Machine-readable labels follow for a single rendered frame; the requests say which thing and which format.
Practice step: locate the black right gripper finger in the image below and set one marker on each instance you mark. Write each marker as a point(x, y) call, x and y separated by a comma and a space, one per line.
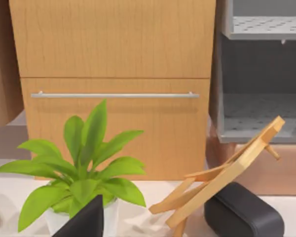
point(88, 219)

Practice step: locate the green plant in white pot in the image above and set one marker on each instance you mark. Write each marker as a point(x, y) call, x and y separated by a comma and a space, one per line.
point(81, 170)

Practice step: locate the wooden drawer front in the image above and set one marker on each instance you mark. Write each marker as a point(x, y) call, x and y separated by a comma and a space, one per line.
point(118, 128)

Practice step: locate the wooden easel stand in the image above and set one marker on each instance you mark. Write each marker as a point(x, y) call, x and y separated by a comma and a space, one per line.
point(212, 177)

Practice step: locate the black rounded box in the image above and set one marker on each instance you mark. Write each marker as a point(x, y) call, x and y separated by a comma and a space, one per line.
point(244, 214)

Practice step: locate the wooden cupboard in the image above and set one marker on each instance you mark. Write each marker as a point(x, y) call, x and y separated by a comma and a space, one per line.
point(113, 39)

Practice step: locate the grey pierced drawer inside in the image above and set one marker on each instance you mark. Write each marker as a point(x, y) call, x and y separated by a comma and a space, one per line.
point(261, 81)

